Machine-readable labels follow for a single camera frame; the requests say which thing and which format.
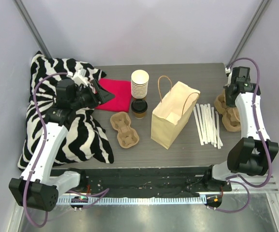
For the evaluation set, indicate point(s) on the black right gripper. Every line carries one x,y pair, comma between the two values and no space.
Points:
229,95

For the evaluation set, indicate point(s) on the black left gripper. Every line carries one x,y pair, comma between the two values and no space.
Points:
95,93

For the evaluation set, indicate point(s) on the brown paper coffee cup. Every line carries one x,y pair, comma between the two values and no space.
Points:
139,115

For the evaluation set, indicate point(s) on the black plastic cup lid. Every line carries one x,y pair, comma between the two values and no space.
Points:
139,106

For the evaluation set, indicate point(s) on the brown pulp cup carrier single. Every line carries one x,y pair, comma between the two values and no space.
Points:
126,135

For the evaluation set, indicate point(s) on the brown paper bag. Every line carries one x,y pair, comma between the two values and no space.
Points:
172,113

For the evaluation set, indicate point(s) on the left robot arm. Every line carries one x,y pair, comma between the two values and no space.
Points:
47,145

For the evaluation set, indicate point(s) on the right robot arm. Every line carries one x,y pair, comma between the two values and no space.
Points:
254,153

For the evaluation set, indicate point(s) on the pink folded cloth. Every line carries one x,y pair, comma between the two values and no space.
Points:
121,90

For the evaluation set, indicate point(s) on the brown pulp cup carrier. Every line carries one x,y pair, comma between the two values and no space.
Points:
230,115

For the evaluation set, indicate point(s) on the white wrapped straw bundle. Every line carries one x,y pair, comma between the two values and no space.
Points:
208,125

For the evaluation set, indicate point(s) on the stack of brown paper cups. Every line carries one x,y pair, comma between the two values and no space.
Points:
139,84

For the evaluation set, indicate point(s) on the zebra print pillow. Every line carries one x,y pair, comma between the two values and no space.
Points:
86,138

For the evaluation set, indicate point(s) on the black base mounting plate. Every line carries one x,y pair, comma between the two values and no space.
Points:
144,180

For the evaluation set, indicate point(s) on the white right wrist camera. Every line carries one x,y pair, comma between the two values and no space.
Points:
229,75

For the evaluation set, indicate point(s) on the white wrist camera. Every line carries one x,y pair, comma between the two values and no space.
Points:
229,75
79,77

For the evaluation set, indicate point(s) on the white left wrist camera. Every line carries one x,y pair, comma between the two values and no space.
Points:
79,77

